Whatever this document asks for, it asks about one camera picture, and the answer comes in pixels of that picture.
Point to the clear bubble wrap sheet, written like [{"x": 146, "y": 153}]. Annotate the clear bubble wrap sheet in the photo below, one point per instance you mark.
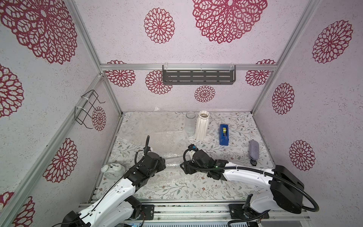
[{"x": 167, "y": 137}]

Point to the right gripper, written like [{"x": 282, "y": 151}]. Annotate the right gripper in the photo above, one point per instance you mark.
[{"x": 188, "y": 167}]

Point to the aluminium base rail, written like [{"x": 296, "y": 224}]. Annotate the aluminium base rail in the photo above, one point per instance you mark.
[{"x": 184, "y": 211}]

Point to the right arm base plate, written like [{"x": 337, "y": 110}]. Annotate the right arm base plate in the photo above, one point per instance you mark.
[{"x": 238, "y": 211}]

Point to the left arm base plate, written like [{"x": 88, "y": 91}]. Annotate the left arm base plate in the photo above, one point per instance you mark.
[{"x": 143, "y": 212}]

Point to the white alarm clock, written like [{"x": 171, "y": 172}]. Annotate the white alarm clock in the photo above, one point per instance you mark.
[{"x": 113, "y": 171}]

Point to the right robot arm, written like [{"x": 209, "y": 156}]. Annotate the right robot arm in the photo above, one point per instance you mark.
[{"x": 282, "y": 189}]

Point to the black wire wall rack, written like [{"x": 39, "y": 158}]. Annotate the black wire wall rack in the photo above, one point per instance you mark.
[{"x": 91, "y": 115}]

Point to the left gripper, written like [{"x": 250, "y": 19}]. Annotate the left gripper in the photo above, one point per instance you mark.
[{"x": 161, "y": 164}]

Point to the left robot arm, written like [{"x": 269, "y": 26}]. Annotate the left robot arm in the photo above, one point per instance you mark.
[{"x": 119, "y": 204}]

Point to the blue tape dispenser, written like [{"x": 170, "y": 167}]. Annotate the blue tape dispenser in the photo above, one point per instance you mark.
[{"x": 224, "y": 135}]

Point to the grey slotted wall shelf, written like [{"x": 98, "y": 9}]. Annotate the grey slotted wall shelf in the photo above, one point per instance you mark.
[{"x": 198, "y": 77}]

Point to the clear glass vase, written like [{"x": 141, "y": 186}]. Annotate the clear glass vase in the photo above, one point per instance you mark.
[{"x": 190, "y": 123}]

